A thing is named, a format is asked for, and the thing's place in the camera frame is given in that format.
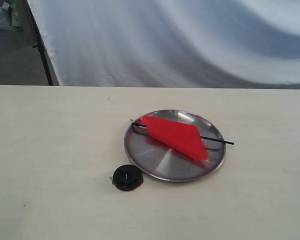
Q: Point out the round metal plate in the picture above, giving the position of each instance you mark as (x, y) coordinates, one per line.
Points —
(165, 163)

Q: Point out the black round plastic knob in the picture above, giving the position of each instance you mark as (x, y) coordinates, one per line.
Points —
(127, 177)

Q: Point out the white sacks in background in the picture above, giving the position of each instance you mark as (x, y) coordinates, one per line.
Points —
(9, 16)

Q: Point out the white backdrop cloth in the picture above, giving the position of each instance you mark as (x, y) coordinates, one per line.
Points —
(172, 43)

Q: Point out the red flag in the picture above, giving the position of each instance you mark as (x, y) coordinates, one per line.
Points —
(183, 137)

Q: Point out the black backdrop stand pole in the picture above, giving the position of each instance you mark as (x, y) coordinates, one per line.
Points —
(41, 49)

